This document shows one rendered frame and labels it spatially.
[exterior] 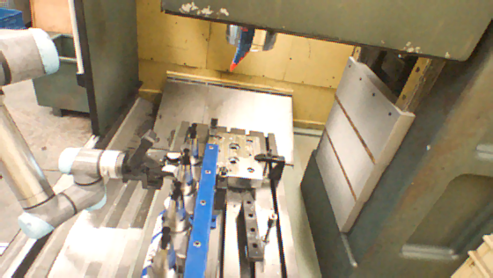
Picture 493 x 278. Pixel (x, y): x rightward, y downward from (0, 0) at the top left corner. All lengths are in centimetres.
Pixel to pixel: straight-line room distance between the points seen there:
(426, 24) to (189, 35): 155
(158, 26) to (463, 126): 171
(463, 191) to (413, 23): 58
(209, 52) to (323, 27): 146
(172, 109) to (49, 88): 159
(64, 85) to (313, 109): 225
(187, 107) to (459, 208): 153
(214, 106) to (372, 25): 148
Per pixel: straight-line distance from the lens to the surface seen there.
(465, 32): 78
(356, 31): 68
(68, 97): 329
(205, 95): 208
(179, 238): 65
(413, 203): 100
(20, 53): 89
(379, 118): 101
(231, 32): 92
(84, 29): 144
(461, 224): 123
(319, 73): 216
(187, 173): 71
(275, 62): 209
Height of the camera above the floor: 174
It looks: 33 degrees down
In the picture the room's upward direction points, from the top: 11 degrees clockwise
